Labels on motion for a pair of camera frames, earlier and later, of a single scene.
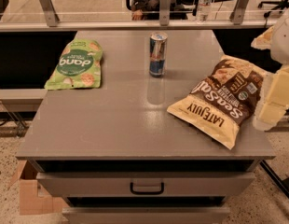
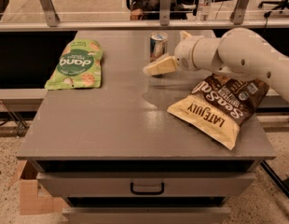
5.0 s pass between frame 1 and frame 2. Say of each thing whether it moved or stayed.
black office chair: stayed
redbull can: stayed
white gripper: moved
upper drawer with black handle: stayed
